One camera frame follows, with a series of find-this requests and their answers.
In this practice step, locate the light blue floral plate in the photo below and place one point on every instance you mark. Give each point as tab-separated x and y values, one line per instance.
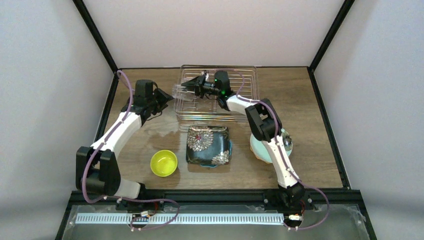
287	141

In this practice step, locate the black floral square plate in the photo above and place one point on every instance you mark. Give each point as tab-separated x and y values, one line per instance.
204	142

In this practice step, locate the white slotted cable duct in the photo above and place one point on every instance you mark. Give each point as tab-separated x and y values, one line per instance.
182	218

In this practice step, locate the blue plate under square plate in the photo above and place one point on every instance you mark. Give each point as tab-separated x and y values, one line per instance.
221	159

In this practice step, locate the right black frame post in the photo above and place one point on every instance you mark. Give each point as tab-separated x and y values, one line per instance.
332	31

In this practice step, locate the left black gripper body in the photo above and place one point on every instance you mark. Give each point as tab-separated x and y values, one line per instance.
159	100

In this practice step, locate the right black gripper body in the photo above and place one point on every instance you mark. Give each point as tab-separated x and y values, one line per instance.
201	85

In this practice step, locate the left black frame post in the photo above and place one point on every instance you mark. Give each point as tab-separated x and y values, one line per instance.
91	25

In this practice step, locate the black frame post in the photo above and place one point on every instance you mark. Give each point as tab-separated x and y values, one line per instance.
91	25
332	31

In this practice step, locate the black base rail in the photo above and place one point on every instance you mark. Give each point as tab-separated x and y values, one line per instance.
270	199

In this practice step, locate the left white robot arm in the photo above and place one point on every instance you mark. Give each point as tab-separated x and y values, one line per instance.
97	169

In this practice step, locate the yellow-green small bowl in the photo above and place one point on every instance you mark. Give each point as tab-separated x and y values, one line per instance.
163	163

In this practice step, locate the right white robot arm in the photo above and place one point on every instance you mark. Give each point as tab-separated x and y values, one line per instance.
265	125

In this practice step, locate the metal wire dish rack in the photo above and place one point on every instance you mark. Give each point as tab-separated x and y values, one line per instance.
198	98

